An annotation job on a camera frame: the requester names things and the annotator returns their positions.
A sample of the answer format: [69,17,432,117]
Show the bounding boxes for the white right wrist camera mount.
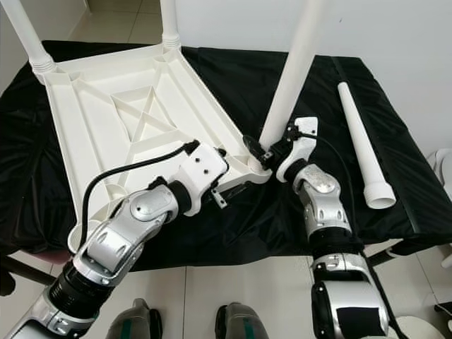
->
[275,117,319,183]

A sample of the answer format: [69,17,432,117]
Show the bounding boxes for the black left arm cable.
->
[81,141,198,234]

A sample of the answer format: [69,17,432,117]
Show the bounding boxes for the white round stool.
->
[392,316,452,339]

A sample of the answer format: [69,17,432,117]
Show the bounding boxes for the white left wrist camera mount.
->
[173,141,230,216]

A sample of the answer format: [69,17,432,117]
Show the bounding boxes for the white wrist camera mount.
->
[173,141,230,216]
[275,117,319,183]

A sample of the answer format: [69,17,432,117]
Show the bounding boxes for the black table cloth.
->
[0,40,452,269]

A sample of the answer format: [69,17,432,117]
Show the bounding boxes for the white plastic chair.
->
[427,148,452,191]

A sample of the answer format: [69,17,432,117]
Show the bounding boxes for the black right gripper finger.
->
[242,134,266,163]

